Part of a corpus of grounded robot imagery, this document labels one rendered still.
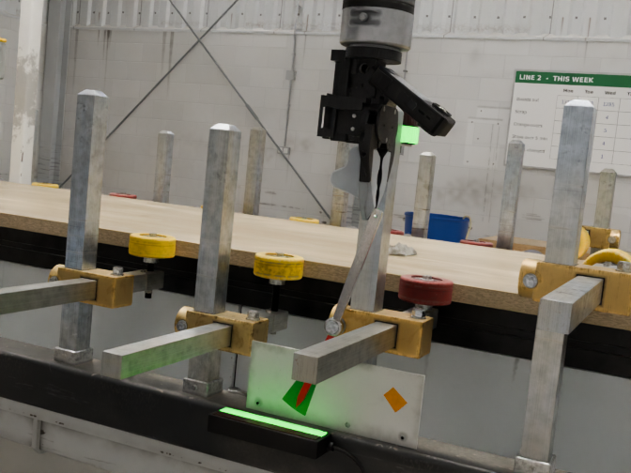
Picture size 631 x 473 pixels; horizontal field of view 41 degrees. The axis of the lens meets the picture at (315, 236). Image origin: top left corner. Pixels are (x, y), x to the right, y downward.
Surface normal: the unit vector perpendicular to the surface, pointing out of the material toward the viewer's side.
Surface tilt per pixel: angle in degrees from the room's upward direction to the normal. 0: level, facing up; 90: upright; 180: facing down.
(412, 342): 90
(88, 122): 90
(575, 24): 90
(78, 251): 90
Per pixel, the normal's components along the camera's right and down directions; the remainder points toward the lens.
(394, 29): 0.44, 0.13
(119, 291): 0.90, 0.13
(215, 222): -0.42, 0.04
